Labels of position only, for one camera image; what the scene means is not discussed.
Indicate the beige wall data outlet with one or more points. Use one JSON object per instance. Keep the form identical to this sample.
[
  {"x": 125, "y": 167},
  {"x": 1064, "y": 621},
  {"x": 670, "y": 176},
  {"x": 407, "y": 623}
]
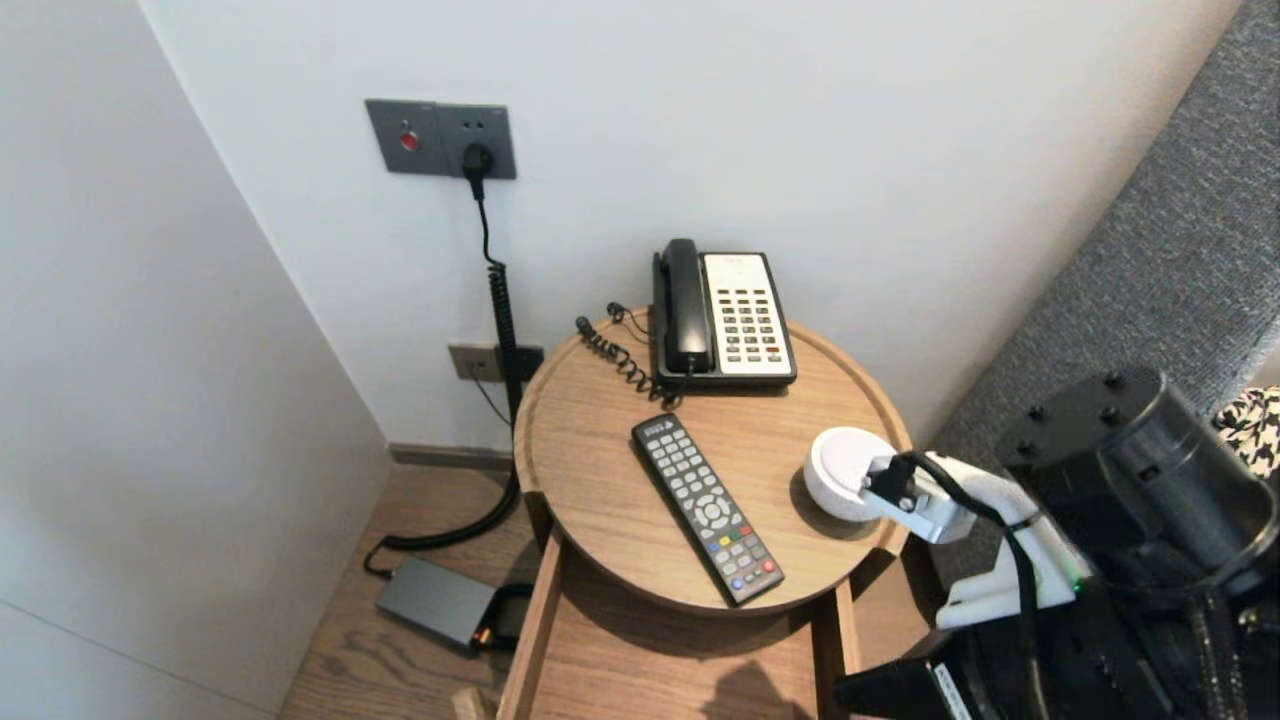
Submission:
[{"x": 470, "y": 362}]

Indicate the white round puck speaker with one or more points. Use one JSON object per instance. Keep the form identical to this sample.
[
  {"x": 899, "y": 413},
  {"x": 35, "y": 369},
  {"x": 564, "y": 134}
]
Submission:
[{"x": 840, "y": 470}]

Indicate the black TV remote control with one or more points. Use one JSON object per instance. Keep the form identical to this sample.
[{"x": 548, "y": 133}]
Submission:
[{"x": 705, "y": 505}]

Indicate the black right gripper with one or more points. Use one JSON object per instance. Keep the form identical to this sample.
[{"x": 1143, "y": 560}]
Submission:
[{"x": 1100, "y": 670}]

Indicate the dark wall outlet plate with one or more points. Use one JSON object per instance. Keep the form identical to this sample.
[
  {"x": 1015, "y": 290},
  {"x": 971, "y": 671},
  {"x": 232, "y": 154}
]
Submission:
[{"x": 533, "y": 358}]

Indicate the grey wall socket panel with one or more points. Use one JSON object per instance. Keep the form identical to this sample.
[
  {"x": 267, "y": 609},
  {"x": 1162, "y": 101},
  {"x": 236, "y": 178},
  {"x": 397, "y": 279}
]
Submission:
[{"x": 400, "y": 122}]

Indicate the black telephone handset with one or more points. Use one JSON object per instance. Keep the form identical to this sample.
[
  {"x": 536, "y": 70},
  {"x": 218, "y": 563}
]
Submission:
[{"x": 685, "y": 300}]

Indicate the grey baseboard strip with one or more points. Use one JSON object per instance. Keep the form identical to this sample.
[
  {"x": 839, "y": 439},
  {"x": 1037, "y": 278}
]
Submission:
[{"x": 440, "y": 458}]

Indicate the black and white desk telephone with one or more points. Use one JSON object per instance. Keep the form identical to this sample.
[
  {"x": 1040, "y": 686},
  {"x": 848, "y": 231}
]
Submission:
[{"x": 748, "y": 320}]

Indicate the round wooden side table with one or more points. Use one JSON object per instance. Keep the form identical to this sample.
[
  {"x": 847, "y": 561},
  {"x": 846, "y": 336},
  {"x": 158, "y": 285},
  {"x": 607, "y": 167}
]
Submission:
[
  {"x": 620, "y": 470},
  {"x": 640, "y": 670}
]

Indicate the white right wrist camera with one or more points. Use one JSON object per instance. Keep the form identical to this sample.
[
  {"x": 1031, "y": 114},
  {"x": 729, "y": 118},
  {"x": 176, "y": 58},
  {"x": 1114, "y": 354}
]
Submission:
[{"x": 960, "y": 500}]

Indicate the black power plug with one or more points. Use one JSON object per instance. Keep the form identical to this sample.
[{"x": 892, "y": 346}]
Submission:
[{"x": 477, "y": 160}]

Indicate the grey upholstered headboard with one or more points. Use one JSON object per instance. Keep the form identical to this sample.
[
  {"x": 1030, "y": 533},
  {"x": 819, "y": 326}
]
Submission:
[{"x": 1150, "y": 250}]

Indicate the grey power adapter brick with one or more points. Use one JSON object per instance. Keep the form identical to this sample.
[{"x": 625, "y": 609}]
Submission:
[{"x": 435, "y": 600}]

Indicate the black white houndstooth pillow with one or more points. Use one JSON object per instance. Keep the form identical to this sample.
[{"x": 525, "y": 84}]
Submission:
[{"x": 1255, "y": 425}]

